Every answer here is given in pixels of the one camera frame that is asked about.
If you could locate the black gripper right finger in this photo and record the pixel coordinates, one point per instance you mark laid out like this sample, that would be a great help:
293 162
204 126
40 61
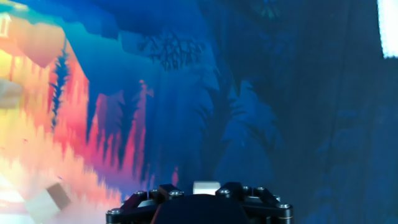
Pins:
231 190

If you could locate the white cloth sheet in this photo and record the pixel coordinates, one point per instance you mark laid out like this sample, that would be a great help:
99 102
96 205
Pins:
388 28

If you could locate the colourful landscape print cloth mat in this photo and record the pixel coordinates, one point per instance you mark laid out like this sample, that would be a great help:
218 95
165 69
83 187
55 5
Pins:
186 109

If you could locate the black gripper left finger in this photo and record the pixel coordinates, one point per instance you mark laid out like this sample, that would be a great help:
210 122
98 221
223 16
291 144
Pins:
168 193

